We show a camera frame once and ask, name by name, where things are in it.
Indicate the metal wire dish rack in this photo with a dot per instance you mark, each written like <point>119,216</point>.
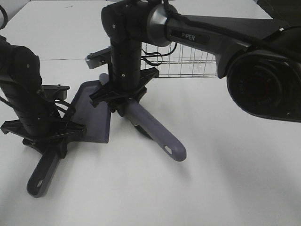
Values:
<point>181,61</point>

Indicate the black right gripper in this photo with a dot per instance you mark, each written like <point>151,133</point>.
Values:
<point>125,72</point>

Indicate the purple plastic dustpan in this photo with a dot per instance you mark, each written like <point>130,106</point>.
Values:
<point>97,122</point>

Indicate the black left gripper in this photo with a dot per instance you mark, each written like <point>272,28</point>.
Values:
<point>39,119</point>

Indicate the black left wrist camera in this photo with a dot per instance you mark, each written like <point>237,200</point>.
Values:
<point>53,92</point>

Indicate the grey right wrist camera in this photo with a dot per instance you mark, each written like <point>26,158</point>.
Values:
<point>97,58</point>

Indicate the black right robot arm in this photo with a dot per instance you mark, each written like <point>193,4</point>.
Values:
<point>260,58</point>

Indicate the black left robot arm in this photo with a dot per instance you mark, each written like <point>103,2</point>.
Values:
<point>19,64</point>

